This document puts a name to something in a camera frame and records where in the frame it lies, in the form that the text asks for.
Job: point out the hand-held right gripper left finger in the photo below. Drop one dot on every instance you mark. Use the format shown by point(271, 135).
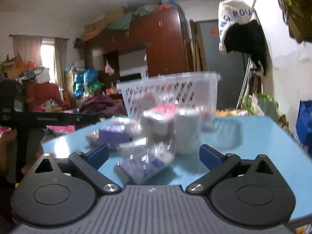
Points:
point(97, 156)

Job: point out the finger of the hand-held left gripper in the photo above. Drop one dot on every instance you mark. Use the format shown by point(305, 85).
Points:
point(89, 119)

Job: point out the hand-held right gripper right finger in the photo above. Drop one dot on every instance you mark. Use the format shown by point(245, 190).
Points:
point(209, 156)

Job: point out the small purple packet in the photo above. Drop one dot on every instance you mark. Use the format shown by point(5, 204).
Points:
point(92, 139)

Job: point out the purple box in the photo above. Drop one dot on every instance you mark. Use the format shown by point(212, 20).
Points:
point(114, 135)

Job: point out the white tissue roll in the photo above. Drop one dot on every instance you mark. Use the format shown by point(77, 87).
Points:
point(189, 131)

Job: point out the purple white packet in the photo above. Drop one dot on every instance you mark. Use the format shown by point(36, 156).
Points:
point(146, 165)

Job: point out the pink packet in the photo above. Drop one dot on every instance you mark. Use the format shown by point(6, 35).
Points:
point(158, 119)

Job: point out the white plastic basket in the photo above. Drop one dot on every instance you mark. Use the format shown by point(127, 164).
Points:
point(170, 90)

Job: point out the person's left hand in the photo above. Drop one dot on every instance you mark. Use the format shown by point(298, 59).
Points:
point(37, 154)

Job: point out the pink floral blanket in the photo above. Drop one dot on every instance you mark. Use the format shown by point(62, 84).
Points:
point(61, 128)

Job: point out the maroon clothes pile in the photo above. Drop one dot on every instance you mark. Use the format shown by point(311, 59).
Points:
point(102, 106)

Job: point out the red cloth covered cabinet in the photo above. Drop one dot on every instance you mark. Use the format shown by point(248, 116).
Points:
point(43, 95)

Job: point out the green plastic bag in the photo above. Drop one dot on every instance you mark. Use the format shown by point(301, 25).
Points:
point(96, 85)

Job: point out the blue patterned plastic bag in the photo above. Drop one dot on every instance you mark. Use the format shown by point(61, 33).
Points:
point(79, 85)
point(90, 75)

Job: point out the white patterned gift bag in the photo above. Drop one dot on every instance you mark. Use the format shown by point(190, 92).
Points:
point(43, 75)

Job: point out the yellow floral blanket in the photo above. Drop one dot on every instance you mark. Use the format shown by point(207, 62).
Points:
point(228, 112)

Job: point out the pink white plastic bag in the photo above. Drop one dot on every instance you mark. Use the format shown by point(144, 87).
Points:
point(109, 68)

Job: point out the beige window curtain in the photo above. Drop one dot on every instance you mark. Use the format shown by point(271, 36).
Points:
point(60, 63)
point(26, 50)

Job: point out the black television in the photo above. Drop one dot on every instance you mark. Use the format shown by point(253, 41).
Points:
point(131, 77)

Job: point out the green white tote bag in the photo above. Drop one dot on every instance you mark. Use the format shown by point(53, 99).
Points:
point(265, 106)

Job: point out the metal crutches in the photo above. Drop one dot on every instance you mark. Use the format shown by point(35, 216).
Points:
point(245, 82)

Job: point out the small cardboard box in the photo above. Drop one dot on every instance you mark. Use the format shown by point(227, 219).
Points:
point(93, 26)

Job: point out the grey door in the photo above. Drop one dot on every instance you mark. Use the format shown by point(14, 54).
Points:
point(224, 61)

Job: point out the blue shopping bag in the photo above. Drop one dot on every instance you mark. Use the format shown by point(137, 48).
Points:
point(304, 126)

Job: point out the green cloth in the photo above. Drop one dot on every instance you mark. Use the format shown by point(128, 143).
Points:
point(121, 20)

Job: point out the wooden planks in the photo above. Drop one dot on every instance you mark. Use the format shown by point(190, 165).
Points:
point(195, 51)

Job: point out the brown wooden wardrobe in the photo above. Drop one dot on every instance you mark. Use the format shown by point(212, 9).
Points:
point(165, 43)

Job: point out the large cardboard box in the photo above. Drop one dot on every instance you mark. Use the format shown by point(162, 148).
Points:
point(114, 13)

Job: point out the red door sticker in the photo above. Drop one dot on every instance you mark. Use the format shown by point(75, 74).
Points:
point(214, 32)

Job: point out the white black hanging garment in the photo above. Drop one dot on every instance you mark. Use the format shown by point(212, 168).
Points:
point(243, 36)

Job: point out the red blue cloth bundle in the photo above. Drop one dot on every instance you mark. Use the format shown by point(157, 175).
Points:
point(170, 6)

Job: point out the brown hanging bag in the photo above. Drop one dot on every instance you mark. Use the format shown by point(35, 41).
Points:
point(297, 12)

